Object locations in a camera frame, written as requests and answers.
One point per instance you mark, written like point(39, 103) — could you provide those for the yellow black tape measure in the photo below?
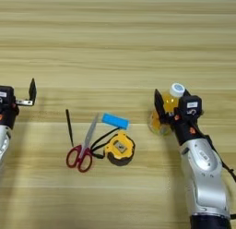
point(129, 146)

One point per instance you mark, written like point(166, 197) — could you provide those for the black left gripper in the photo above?
point(7, 115)

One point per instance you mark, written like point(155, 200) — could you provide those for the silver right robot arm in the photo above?
point(202, 177)

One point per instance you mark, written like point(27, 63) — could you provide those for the black pen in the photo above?
point(69, 128)

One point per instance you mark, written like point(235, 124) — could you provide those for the blue eraser block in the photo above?
point(115, 121)

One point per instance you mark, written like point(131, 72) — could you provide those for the right gripper small black box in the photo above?
point(190, 105)

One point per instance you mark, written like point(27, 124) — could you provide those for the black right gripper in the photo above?
point(186, 131)

